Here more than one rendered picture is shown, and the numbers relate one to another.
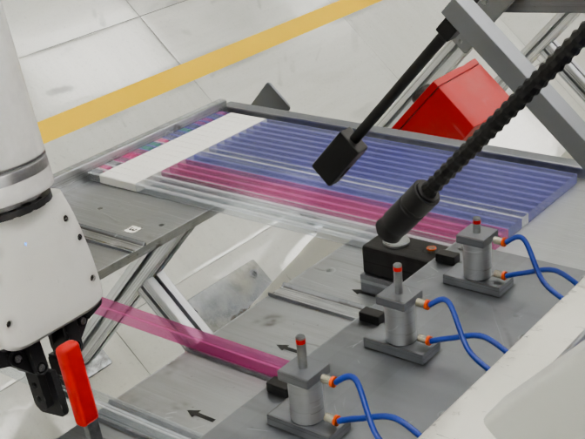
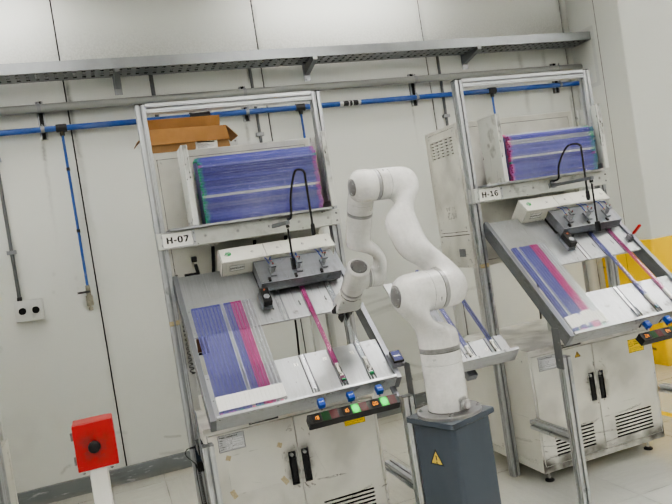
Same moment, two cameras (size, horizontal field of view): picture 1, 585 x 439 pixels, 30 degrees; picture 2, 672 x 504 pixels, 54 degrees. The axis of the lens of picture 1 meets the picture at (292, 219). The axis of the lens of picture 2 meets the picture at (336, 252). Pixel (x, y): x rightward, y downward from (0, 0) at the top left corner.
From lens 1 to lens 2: 2.96 m
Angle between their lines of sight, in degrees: 111
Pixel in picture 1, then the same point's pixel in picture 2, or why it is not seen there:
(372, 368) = (306, 267)
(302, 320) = (290, 308)
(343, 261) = (266, 319)
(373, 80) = not seen: outside the picture
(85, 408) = not seen: hidden behind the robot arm
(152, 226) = (290, 362)
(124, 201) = (288, 381)
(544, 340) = (284, 250)
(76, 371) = not seen: hidden behind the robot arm
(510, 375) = (296, 248)
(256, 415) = (328, 269)
